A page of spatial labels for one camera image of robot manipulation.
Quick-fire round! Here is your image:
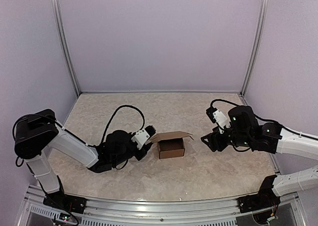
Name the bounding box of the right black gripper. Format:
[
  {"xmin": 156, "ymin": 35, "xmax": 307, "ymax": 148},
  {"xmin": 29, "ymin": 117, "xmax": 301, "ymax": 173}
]
[{"xmin": 201, "ymin": 125, "xmax": 252, "ymax": 151}]

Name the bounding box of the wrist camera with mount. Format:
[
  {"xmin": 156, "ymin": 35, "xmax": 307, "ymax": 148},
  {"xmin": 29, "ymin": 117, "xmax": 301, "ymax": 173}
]
[
  {"xmin": 131, "ymin": 125, "xmax": 156, "ymax": 150},
  {"xmin": 206, "ymin": 107, "xmax": 230, "ymax": 131}
]

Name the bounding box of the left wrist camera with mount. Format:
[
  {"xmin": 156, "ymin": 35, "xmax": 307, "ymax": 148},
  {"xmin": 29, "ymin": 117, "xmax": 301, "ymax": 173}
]
[{"xmin": 131, "ymin": 125, "xmax": 156, "ymax": 150}]

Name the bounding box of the front aluminium frame rail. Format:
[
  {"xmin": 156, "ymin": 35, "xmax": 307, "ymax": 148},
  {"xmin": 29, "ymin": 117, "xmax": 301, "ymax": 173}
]
[{"xmin": 17, "ymin": 186, "xmax": 306, "ymax": 226}]

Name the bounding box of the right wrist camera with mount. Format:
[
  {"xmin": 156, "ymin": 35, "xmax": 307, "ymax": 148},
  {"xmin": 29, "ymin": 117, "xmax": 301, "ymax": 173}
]
[{"xmin": 206, "ymin": 107, "xmax": 230, "ymax": 131}]

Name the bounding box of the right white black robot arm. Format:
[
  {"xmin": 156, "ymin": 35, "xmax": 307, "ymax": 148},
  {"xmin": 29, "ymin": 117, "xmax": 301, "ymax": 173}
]
[{"xmin": 201, "ymin": 105, "xmax": 318, "ymax": 208}]

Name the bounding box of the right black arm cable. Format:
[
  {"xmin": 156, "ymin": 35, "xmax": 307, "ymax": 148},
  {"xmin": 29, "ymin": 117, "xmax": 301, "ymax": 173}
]
[{"xmin": 210, "ymin": 99, "xmax": 301, "ymax": 137}]

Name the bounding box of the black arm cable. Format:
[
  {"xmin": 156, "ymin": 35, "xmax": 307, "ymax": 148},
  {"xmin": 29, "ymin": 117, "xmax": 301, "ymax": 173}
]
[
  {"xmin": 210, "ymin": 99, "xmax": 301, "ymax": 137},
  {"xmin": 100, "ymin": 105, "xmax": 146, "ymax": 147}
]

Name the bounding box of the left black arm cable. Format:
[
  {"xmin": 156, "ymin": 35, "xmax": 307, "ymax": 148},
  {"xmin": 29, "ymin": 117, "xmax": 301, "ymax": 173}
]
[{"xmin": 100, "ymin": 105, "xmax": 146, "ymax": 147}]

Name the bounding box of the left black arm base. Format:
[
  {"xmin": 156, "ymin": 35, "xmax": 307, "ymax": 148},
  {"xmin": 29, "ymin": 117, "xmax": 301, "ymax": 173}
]
[{"xmin": 40, "ymin": 176, "xmax": 87, "ymax": 214}]

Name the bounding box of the brown cardboard box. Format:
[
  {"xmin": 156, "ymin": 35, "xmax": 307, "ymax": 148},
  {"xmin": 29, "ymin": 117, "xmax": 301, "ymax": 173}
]
[{"xmin": 150, "ymin": 131, "xmax": 193, "ymax": 159}]

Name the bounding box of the right aluminium corner post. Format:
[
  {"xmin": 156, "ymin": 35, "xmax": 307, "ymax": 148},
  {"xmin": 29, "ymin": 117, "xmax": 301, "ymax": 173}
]
[{"xmin": 240, "ymin": 0, "xmax": 269, "ymax": 98}]

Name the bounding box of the aluminium corner post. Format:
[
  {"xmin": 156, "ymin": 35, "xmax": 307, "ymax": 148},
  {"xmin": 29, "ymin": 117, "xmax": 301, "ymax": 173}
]
[
  {"xmin": 51, "ymin": 0, "xmax": 81, "ymax": 98},
  {"xmin": 240, "ymin": 0, "xmax": 269, "ymax": 98}
]

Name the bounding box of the left aluminium corner post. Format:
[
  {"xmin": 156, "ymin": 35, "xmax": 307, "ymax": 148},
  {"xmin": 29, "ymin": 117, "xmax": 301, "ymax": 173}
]
[{"xmin": 51, "ymin": 0, "xmax": 81, "ymax": 98}]

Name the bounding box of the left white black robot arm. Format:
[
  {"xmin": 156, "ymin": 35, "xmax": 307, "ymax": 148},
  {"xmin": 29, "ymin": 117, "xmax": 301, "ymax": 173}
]
[{"xmin": 12, "ymin": 109, "xmax": 156, "ymax": 209}]

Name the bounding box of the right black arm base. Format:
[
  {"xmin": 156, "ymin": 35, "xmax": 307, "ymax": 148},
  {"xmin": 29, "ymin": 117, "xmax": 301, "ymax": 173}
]
[{"xmin": 237, "ymin": 175, "xmax": 281, "ymax": 213}]

